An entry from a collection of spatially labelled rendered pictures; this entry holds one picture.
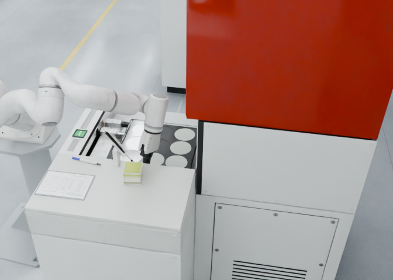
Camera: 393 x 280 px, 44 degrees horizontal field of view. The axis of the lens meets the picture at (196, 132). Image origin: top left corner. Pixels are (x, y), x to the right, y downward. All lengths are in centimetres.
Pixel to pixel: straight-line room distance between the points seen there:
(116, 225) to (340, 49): 104
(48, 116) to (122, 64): 301
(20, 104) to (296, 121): 107
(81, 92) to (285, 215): 104
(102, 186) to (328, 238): 104
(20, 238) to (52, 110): 146
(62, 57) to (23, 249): 246
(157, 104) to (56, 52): 324
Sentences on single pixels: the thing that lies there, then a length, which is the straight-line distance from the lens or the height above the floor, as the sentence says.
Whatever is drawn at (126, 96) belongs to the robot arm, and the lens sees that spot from 194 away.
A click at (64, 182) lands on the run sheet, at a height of 97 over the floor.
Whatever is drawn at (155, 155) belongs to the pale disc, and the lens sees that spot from 225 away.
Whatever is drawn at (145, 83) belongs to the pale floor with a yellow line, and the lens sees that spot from 453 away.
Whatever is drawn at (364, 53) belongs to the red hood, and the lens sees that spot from 176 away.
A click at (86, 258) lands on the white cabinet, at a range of 211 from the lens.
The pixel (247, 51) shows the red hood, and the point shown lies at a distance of 174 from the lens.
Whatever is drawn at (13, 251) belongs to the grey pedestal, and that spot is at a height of 1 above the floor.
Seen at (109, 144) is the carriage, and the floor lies 88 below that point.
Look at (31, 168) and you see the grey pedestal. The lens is 267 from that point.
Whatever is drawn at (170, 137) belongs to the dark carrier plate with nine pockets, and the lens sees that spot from 236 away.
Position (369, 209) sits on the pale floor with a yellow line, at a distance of 348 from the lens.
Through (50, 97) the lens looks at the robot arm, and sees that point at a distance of 190.
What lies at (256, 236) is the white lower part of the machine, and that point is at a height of 60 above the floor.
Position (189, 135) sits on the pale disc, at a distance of 237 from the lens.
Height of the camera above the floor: 234
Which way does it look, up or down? 37 degrees down
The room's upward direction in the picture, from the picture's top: 1 degrees clockwise
